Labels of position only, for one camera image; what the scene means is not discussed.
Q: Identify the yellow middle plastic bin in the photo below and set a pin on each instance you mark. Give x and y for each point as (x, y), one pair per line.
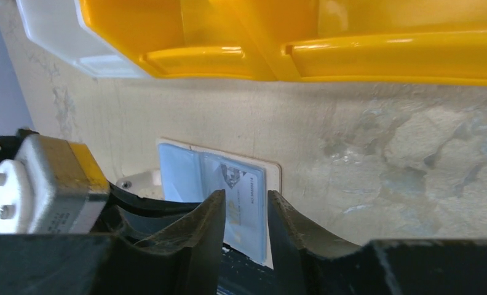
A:
(178, 39)

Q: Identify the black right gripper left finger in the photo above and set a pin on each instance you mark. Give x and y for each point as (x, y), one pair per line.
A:
(182, 258)

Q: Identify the yellow plastic bin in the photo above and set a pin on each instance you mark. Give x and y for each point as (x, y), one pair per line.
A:
(178, 39)
(398, 41)

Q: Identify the yellow right plastic bin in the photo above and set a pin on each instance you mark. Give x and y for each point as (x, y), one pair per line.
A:
(398, 41)

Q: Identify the white VIP card in holder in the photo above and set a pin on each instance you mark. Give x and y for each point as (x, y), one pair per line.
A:
(244, 186)

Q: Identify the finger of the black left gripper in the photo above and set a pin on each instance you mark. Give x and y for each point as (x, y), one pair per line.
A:
(115, 220)
(150, 208)

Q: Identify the white plastic bin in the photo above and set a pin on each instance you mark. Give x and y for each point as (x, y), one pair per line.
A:
(59, 28)

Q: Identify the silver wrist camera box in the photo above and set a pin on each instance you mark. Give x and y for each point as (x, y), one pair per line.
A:
(48, 185)

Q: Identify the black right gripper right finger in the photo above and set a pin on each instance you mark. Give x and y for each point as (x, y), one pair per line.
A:
(308, 259)

